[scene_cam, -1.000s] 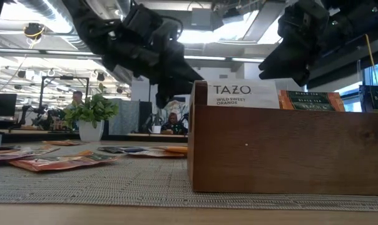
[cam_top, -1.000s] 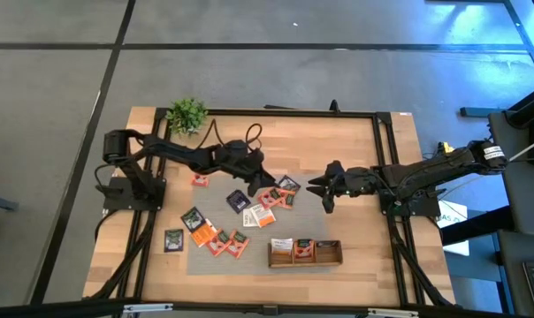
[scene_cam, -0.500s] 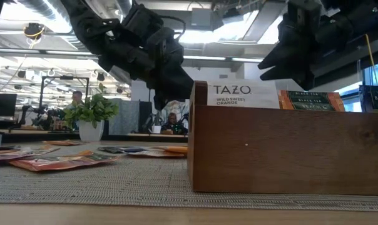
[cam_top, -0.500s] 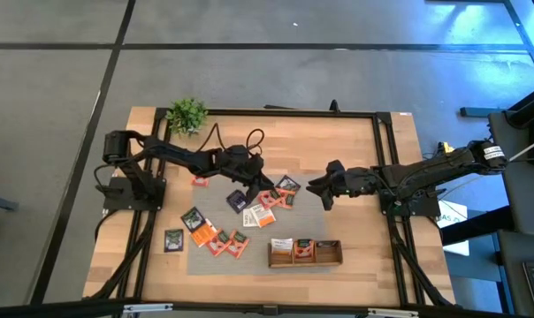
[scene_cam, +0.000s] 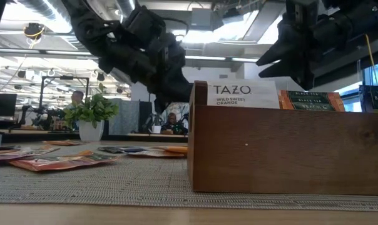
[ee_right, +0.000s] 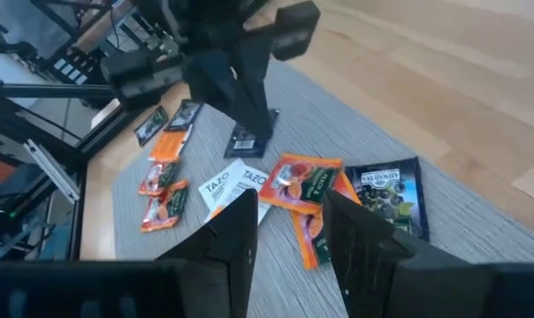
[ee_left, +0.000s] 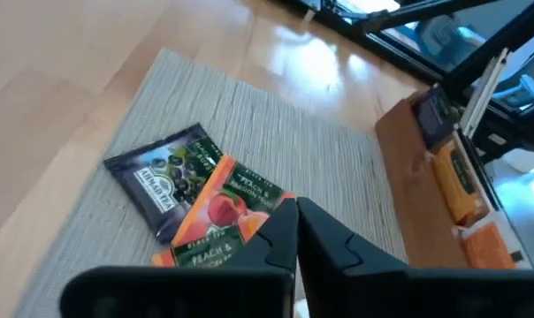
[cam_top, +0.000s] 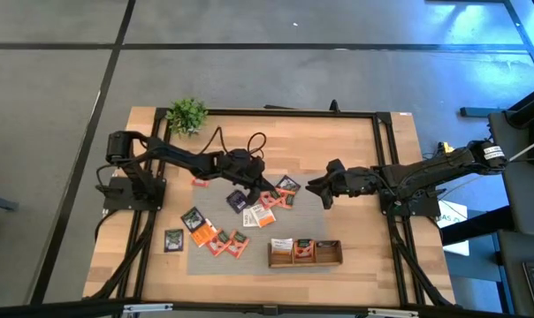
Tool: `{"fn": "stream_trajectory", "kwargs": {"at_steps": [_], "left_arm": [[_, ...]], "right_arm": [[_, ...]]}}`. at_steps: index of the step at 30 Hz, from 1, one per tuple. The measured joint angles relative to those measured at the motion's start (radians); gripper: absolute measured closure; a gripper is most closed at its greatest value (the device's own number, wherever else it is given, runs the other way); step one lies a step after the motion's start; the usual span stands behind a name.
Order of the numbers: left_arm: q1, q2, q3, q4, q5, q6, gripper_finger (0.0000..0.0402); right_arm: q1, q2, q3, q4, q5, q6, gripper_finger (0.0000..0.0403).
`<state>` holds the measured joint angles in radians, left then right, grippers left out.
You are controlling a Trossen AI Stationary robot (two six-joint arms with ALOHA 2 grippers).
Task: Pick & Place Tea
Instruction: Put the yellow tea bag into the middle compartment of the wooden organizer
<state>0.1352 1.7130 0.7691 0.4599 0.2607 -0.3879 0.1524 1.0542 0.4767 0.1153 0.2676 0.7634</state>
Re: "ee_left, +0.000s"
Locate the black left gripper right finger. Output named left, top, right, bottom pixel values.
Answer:
left=296, top=196, right=412, bottom=318

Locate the white orange Tazo tea packet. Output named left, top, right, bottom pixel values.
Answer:
left=462, top=222, right=519, bottom=270

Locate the grey woven placemat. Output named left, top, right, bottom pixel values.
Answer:
left=14, top=48, right=409, bottom=318

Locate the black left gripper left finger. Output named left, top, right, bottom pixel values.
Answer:
left=230, top=197, right=300, bottom=273

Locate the brown wooden tea box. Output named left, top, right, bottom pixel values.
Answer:
left=374, top=87, right=534, bottom=271

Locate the black aluminium table frame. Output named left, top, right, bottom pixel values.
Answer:
left=271, top=0, right=534, bottom=163

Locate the white floor sign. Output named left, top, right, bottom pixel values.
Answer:
left=459, top=47, right=512, bottom=139

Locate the dark blackcurrant tea packet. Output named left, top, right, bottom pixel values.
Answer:
left=103, top=122, right=225, bottom=245
left=411, top=86, right=462, bottom=151

